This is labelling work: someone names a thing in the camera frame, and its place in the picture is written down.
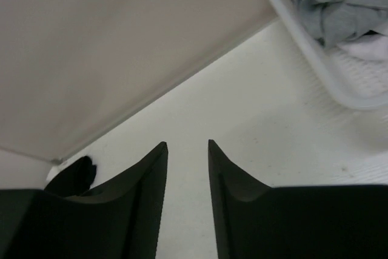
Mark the white tank top in basket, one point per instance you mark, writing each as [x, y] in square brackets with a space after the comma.
[367, 47]

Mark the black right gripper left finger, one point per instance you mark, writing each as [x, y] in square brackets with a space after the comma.
[116, 219]

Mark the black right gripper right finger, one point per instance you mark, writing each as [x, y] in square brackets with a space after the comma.
[254, 220]

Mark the folded black tank top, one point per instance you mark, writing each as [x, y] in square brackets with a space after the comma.
[73, 180]

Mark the white plastic laundry basket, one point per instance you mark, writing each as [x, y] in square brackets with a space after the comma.
[352, 82]

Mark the grey tank top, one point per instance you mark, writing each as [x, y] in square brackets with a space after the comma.
[333, 21]

